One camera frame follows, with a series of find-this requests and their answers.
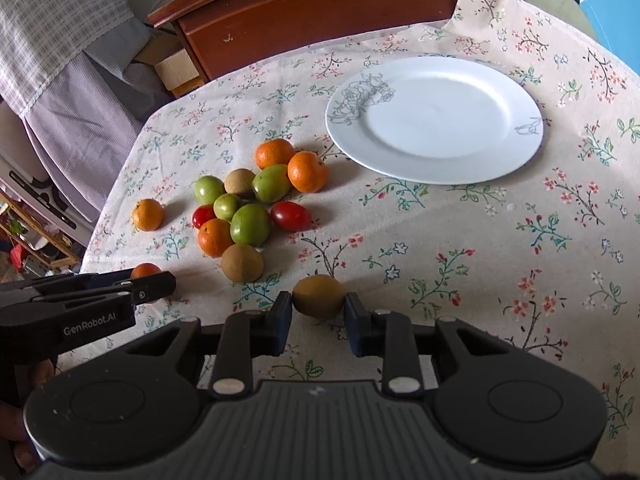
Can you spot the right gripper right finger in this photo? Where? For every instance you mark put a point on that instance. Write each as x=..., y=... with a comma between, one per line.
x=389, y=336

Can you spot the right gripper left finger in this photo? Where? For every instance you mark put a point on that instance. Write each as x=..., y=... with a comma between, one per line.
x=243, y=337

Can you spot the brown kiwi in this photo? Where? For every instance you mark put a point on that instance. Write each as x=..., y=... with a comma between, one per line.
x=318, y=296
x=242, y=263

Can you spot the red cherry tomato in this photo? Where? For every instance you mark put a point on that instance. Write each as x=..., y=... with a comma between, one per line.
x=201, y=215
x=290, y=216

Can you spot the lone orange tangerine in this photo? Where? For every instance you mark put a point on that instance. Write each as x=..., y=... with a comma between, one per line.
x=148, y=215

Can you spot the large green fruit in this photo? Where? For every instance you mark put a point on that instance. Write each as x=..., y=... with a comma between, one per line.
x=207, y=189

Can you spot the wooden shelf rack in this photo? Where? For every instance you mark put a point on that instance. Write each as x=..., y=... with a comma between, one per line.
x=22, y=228

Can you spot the small green fruit centre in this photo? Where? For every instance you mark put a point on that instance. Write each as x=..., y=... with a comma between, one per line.
x=226, y=205

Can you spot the floral tablecloth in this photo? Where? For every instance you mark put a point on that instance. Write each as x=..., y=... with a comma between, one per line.
x=546, y=259

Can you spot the green fruit with stem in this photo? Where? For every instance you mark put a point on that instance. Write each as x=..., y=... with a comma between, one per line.
x=272, y=184

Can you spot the tan kiwi in pile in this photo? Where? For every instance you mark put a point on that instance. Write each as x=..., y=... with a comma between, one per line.
x=240, y=183

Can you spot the white ceramic plate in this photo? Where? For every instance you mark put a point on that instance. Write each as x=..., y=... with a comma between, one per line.
x=435, y=120

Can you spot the purple checked cloth cover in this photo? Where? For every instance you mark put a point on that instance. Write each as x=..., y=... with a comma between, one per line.
x=69, y=72

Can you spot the open brown cardboard box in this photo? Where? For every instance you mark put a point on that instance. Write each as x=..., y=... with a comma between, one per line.
x=172, y=63

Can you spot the dark wooden cabinet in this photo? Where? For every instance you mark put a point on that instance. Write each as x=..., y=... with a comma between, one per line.
x=224, y=35

